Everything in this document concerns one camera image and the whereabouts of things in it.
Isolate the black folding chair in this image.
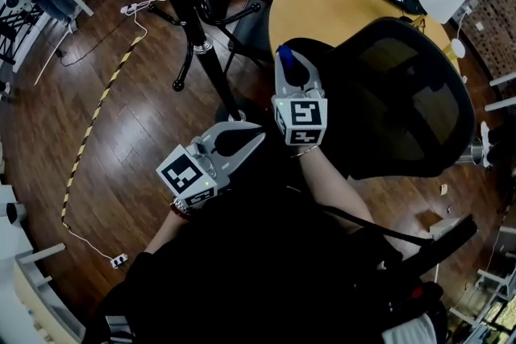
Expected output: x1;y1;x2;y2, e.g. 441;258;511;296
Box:
200;0;276;73

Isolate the person's right forearm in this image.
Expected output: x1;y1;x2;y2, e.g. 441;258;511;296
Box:
290;147;378;227

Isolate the round yellow wooden table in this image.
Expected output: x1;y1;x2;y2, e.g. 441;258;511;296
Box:
268;0;461;74

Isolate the person's black shirt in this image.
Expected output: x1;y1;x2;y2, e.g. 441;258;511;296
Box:
92;156;448;344

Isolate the black and yellow floor tape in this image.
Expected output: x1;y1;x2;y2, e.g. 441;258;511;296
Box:
60;35;144;231

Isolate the silver wristwatch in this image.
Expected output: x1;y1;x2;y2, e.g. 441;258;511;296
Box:
172;197;193;214

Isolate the blue cloth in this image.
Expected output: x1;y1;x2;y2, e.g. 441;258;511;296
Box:
277;44;296;70

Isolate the red bead bracelet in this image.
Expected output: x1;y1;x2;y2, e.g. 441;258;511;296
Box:
169;203;192;221

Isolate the black tripod stand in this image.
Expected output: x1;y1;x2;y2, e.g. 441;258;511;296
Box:
138;0;264;124

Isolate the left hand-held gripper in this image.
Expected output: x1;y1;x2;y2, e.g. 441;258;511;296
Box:
156;120;267;211

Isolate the person's left forearm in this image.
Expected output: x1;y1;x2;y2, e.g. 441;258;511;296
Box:
142;209;191;255

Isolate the black chest-mounted device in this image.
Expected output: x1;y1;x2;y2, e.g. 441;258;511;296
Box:
410;213;479;280

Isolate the white power strip with cable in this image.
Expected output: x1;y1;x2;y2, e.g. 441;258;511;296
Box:
65;226;130;270
119;0;169;38

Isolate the black mesh office chair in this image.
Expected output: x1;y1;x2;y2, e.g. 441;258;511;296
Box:
277;16;477;180

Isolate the thin silver bracelet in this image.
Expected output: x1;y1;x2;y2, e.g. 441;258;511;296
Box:
290;144;320;160

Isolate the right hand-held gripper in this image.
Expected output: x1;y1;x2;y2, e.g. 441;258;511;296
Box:
271;49;329;147

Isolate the white table with plastic boxes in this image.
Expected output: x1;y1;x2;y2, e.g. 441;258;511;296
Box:
0;180;86;344

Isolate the yellow paper cup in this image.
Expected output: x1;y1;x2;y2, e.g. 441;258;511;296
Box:
443;37;467;62

